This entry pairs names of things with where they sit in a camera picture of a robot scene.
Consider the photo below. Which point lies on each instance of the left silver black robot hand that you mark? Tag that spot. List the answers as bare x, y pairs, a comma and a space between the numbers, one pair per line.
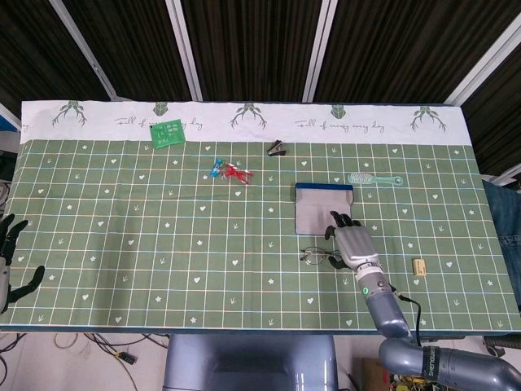
5, 281

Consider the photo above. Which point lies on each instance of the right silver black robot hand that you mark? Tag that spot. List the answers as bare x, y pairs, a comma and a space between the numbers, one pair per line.
356, 244

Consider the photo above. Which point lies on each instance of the wire-frame eyeglasses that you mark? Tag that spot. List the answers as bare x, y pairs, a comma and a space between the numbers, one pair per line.
315, 256

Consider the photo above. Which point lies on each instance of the blue glasses case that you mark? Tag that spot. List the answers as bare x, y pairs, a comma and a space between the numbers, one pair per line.
313, 212

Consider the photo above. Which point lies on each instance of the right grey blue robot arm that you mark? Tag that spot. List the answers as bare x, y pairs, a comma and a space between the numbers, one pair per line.
386, 313

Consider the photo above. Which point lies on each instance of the cardboard box of parts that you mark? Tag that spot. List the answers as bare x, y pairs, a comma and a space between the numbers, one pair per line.
376, 374

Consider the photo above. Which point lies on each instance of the mint green brush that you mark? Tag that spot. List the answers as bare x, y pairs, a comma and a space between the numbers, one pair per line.
360, 178

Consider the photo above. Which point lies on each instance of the small yellow eraser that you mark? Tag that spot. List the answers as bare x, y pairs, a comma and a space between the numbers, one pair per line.
419, 266

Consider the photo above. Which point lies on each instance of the black staple remover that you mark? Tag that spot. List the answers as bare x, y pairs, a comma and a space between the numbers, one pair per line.
277, 148

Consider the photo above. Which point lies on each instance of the red candy wrapper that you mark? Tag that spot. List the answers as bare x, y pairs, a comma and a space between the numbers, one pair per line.
236, 173

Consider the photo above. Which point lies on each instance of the green grid tablecloth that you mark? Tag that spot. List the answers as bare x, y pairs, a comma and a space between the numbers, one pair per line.
203, 244

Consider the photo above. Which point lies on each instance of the blue denim jeans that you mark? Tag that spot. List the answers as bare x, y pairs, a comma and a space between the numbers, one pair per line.
506, 220

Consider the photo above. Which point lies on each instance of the blue candy wrapper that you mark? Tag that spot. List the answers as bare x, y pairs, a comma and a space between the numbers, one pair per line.
216, 168

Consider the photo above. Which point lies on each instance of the grey blue robot torso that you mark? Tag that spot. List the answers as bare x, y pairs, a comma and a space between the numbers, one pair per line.
248, 362

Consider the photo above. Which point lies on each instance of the white aluminium partition post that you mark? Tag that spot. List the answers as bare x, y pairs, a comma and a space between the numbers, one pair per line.
85, 53
321, 53
484, 65
185, 53

